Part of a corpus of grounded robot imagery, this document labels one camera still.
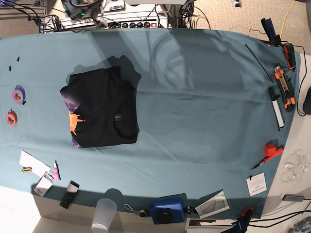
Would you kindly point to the black printed t-shirt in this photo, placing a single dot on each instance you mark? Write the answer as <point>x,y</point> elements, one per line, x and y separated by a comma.
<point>102,108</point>

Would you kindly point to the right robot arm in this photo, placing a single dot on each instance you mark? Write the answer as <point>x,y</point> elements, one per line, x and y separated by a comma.
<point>84,9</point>

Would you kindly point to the teal table cloth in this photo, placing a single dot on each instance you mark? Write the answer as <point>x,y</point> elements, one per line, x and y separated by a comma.
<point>203,109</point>

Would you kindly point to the blue box device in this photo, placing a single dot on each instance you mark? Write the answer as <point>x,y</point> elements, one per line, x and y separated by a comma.
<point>167,211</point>

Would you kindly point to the metal carabiner clip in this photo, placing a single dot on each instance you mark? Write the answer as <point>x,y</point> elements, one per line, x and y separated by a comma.
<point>140,213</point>

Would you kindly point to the clear plastic cup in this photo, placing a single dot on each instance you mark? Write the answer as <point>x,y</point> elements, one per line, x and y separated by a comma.
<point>104,214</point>

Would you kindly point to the white power strip red light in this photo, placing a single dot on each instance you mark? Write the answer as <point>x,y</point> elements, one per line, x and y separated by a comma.
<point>143,19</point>

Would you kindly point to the black white remote control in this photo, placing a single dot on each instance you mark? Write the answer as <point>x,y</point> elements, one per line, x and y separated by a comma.
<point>69,195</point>

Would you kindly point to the black zip tie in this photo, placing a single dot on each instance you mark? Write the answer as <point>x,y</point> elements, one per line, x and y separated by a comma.
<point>266,72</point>

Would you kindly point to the pink glue tube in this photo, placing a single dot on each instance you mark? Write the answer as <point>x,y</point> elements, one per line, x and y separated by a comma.
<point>56,171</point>

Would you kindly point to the orange plastic block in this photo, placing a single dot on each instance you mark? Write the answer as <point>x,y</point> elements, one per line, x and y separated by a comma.
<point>273,149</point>

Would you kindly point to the white black marker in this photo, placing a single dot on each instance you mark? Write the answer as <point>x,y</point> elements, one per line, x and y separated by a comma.
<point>276,107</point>

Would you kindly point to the white printed card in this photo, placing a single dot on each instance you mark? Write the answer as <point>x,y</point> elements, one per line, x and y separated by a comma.
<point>256,184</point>

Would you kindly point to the white packaged card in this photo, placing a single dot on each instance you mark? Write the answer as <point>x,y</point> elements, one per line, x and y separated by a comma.
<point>44,184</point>

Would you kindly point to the orange black utility knife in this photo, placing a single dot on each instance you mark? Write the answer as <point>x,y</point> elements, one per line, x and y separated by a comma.
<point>286,89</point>

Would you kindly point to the white paper sheet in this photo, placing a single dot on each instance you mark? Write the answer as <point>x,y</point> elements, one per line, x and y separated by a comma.
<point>38,168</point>

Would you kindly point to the purple tape roll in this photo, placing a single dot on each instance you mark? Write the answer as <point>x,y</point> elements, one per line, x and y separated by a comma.
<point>19,95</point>

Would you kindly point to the small brass battery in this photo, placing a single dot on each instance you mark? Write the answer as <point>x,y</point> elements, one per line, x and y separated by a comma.
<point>27,169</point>

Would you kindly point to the orange tape roll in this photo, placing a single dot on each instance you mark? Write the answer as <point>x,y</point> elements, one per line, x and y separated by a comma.
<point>11,118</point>

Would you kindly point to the red black tool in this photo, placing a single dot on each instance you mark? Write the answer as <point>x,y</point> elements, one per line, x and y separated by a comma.
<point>288,50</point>

